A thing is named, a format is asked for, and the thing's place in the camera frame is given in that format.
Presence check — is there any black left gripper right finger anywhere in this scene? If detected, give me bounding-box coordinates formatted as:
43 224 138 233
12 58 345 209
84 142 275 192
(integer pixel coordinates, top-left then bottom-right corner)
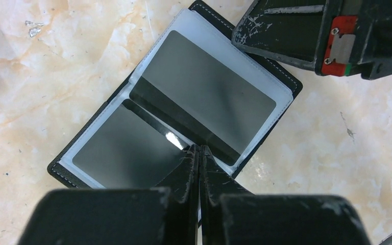
199 145 254 244

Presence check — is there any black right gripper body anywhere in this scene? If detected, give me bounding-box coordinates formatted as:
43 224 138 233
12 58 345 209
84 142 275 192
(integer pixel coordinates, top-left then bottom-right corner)
314 1 392 80

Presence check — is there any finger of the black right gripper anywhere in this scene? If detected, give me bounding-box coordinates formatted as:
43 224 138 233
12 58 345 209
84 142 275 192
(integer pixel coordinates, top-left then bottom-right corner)
231 0 326 70

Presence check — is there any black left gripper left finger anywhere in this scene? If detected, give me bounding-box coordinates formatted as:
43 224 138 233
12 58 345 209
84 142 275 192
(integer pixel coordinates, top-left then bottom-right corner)
157 145 200 244

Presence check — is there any silver magnetic stripe card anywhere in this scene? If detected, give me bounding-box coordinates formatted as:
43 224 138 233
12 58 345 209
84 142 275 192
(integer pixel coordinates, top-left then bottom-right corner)
72 99 189 188

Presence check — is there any black leather card holder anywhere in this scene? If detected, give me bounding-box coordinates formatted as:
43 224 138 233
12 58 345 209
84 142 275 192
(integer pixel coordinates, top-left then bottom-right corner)
47 1 303 188

